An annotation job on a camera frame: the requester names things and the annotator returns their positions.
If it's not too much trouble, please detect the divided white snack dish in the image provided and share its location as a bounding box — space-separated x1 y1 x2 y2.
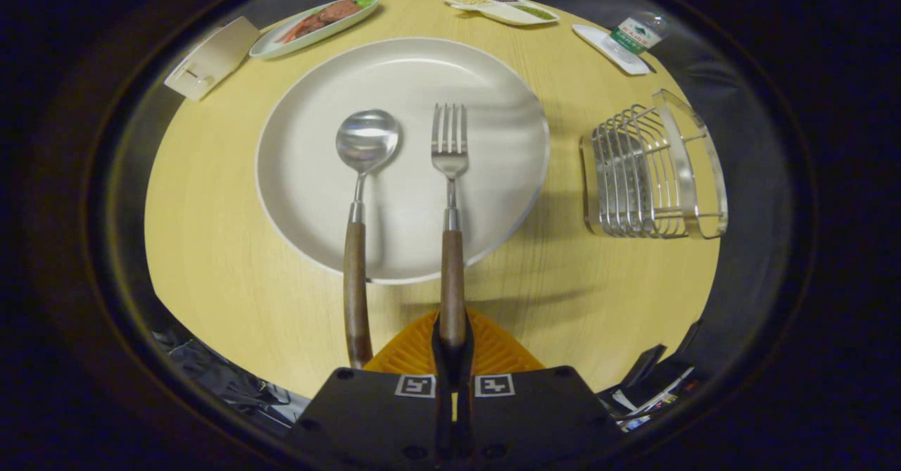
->
441 0 560 27

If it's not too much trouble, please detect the plastic bottle with green label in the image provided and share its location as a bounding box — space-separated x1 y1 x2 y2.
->
608 12 669 56

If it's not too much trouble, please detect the small white rectangular tray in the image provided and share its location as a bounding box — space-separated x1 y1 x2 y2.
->
572 24 653 76

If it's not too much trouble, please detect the oval dish with food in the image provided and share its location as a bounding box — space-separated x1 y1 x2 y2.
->
249 0 379 61

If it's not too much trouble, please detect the wooden handled steel spoon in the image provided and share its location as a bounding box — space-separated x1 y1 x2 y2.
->
335 109 402 370

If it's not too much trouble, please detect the wooden handled steel fork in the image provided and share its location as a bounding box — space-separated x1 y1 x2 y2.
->
431 102 471 348

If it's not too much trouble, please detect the dark clutter with papers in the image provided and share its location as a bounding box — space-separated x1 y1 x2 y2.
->
597 320 705 433

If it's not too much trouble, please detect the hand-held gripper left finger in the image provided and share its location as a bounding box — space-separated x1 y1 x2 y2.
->
290 309 457 466

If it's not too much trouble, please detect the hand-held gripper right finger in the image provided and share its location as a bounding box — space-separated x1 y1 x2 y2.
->
450 309 623 466

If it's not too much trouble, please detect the dark crumpled plastic bag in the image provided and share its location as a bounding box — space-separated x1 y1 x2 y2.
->
149 327 312 435

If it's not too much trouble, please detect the large white round plate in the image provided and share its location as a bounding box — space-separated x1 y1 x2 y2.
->
256 37 551 286

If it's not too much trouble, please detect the steel wire dish rack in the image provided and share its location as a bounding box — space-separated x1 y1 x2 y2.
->
580 89 729 240

